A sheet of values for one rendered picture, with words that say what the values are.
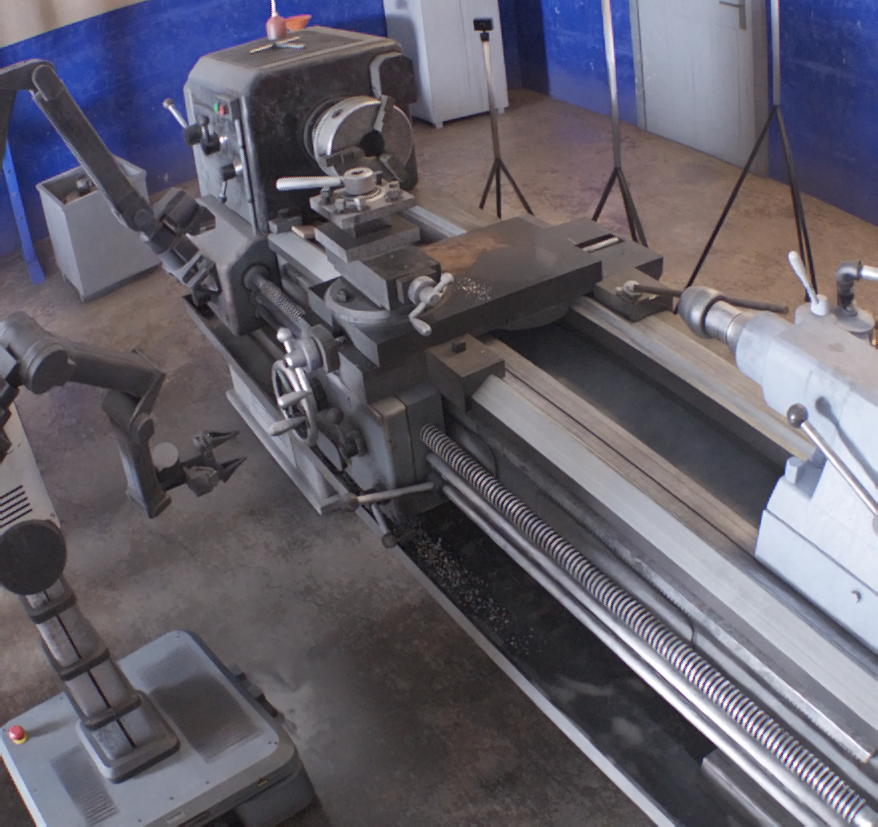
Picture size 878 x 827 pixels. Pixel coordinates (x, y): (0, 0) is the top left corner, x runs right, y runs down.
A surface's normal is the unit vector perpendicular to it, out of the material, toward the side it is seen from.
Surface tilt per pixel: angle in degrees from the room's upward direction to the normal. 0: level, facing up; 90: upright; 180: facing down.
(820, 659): 36
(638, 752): 0
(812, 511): 62
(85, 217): 90
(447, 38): 90
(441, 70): 90
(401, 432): 90
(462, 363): 0
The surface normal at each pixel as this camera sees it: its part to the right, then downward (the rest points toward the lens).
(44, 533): 0.63, 0.39
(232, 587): -0.10, -0.82
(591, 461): -0.58, -0.45
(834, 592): -0.85, 0.37
